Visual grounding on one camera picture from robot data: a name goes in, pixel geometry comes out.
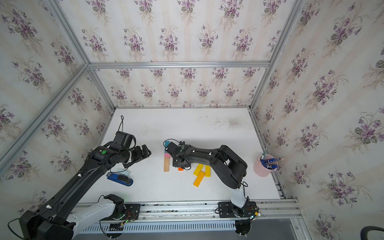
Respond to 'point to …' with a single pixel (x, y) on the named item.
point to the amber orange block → (198, 178)
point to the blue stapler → (120, 178)
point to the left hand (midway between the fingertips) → (146, 157)
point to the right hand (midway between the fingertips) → (180, 164)
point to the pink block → (167, 155)
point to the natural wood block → (166, 164)
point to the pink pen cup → (265, 164)
